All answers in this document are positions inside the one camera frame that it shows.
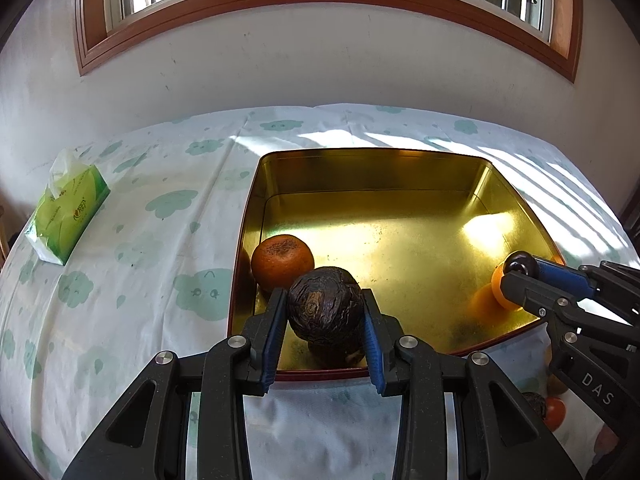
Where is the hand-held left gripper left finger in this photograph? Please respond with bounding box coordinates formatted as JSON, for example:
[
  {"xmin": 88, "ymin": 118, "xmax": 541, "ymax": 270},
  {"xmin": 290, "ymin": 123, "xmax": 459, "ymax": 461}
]
[{"xmin": 62, "ymin": 287, "xmax": 288, "ymax": 480}]

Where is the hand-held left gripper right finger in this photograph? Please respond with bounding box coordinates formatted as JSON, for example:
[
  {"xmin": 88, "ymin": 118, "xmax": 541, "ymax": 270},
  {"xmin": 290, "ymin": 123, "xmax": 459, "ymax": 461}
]
[{"xmin": 360, "ymin": 287, "xmax": 583, "ymax": 480}]

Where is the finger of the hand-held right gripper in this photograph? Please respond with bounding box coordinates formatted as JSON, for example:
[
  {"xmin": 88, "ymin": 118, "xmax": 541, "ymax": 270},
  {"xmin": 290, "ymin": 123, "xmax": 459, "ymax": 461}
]
[
  {"xmin": 501, "ymin": 271, "xmax": 640, "ymax": 348},
  {"xmin": 532, "ymin": 255, "xmax": 640, "ymax": 318}
]

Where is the dark wrinkled passion fruit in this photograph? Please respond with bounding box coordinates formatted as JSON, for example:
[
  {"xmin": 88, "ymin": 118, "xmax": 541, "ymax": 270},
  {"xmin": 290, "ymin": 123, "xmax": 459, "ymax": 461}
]
[
  {"xmin": 286, "ymin": 266, "xmax": 364, "ymax": 348},
  {"xmin": 520, "ymin": 391, "xmax": 548, "ymax": 418}
]

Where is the red tin box gold inside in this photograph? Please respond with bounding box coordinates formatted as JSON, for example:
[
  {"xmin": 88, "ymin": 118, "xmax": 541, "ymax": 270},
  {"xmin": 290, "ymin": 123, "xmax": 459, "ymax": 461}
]
[{"xmin": 227, "ymin": 148, "xmax": 568, "ymax": 383}]

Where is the red tomato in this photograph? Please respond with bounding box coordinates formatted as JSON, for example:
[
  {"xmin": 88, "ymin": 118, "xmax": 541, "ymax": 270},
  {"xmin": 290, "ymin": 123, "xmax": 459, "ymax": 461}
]
[{"xmin": 542, "ymin": 396, "xmax": 568, "ymax": 432}]

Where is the white green cloud-print tablecloth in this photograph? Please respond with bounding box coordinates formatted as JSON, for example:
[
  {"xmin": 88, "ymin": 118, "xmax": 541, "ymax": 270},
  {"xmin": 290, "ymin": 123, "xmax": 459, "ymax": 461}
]
[{"xmin": 0, "ymin": 104, "xmax": 640, "ymax": 480}]

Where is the green tissue pack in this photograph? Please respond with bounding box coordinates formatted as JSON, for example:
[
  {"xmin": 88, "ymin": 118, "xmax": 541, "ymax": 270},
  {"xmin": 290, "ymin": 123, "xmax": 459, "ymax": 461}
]
[{"xmin": 24, "ymin": 149, "xmax": 112, "ymax": 266}]

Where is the wooden framed window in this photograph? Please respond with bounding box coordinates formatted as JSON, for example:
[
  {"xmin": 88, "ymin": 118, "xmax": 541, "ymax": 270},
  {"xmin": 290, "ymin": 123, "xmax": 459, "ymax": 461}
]
[{"xmin": 72, "ymin": 0, "xmax": 585, "ymax": 83}]

